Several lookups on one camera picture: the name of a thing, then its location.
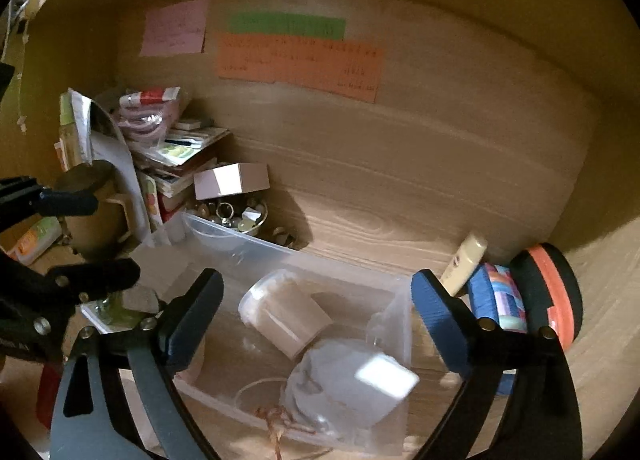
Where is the green sticky note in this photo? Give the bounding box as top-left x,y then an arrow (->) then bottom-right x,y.
227,13 -> 347,41

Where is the multicoloured tape roll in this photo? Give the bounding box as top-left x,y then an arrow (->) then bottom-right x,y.
484,264 -> 532,336

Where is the red white tube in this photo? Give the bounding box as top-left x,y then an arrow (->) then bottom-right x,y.
120,86 -> 181,107

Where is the metal bowl of trinkets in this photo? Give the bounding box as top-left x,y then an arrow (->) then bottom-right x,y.
192,197 -> 269,237

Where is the white paper bag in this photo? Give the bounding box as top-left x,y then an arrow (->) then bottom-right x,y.
67,88 -> 156,246

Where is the stack of books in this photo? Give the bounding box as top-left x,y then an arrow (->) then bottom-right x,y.
132,120 -> 232,226

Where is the pink sticky note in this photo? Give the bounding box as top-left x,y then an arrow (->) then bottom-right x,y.
140,0 -> 209,57

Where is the black orange tape roll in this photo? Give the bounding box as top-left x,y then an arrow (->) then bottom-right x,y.
510,243 -> 584,353

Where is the cream tube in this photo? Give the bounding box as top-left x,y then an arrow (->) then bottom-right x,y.
440,233 -> 488,297

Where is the small glass bottle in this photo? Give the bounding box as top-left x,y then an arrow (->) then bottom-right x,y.
95,290 -> 161,328

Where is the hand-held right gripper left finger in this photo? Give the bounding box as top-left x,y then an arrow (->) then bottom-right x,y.
50,267 -> 226,460

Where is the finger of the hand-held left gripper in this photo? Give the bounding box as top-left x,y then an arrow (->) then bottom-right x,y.
0,176 -> 99,232
0,256 -> 142,341

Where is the white plastic bag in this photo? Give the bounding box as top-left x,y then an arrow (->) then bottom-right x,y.
280,337 -> 421,441

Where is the orange green packet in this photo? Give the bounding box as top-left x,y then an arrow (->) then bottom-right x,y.
5,216 -> 63,266

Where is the green white packet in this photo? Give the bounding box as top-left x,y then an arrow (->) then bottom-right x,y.
56,90 -> 93,172

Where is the orange string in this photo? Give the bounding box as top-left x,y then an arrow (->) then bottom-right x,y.
255,402 -> 323,460

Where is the blue tape roll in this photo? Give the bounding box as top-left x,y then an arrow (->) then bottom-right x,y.
467,264 -> 521,396

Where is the clear plastic bin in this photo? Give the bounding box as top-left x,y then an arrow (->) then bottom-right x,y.
125,210 -> 416,458

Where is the white plastic cup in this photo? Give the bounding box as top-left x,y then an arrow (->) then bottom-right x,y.
238,269 -> 334,361

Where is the orange sticky note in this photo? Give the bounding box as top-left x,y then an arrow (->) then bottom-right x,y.
215,33 -> 383,104

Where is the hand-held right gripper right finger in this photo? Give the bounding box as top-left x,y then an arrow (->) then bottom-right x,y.
411,269 -> 586,460

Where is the pink cable bundle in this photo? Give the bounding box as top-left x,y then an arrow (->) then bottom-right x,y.
112,103 -> 183,141

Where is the pink white small box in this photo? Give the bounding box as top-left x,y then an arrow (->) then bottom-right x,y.
193,163 -> 271,201

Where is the wooden desktop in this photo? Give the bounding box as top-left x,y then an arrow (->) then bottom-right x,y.
0,130 -> 640,460

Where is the brown cup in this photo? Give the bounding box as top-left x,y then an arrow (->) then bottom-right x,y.
52,160 -> 138,261

